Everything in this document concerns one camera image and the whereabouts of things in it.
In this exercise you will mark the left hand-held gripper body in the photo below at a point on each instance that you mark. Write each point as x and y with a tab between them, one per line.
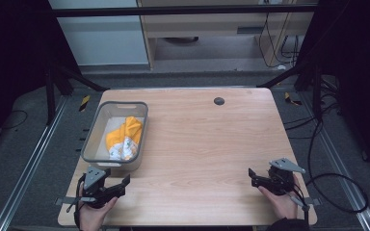
93	184

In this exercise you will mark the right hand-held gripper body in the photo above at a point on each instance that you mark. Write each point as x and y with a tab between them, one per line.
281	178

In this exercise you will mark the yellow and white cloth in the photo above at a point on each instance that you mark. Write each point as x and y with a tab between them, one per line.
124	139

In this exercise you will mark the grey plastic basket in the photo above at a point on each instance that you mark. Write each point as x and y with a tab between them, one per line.
115	136

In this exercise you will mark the person's right hand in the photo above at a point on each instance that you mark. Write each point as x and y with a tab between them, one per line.
282	203

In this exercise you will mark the person's left hand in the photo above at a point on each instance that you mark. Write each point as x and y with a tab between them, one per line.
93	215

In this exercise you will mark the yellow black striped tape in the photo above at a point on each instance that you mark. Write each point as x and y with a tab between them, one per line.
291	99
84	103

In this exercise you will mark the black metal stand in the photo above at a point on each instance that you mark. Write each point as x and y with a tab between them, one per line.
58	86
311	83

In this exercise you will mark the white cabinet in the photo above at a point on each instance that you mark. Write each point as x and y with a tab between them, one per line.
99	32

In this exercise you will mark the light wooden shelf unit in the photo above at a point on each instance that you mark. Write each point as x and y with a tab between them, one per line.
205	32

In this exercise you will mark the grey metal table bracket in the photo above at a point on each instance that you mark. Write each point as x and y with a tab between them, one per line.
312	202

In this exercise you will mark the aluminium floor rail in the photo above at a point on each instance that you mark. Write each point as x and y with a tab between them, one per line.
29	166
340	166

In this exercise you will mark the black horizontal frame bar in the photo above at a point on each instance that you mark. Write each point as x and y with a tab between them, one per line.
179	10

